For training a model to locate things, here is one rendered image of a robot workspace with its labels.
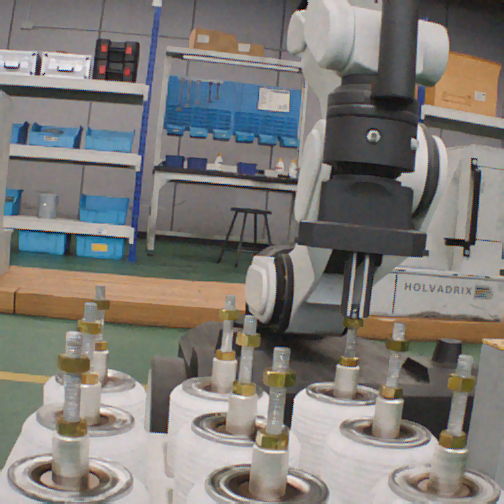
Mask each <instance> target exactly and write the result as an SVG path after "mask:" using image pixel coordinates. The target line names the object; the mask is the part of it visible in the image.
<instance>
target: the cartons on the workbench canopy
mask: <svg viewBox="0 0 504 504"><path fill-rule="evenodd" d="M235 40H236V35H233V34H228V33H223V32H219V30H208V29H202V28H197V27H196V28H195V29H194V30H193V32H192V33H191V34H190V42H189V48H190V49H199V50H207V51H216V52H224V53H232V54H240V55H248V56H256V57H263V56H264V45H256V44H253V43H239V42H236V43H235Z"/></svg>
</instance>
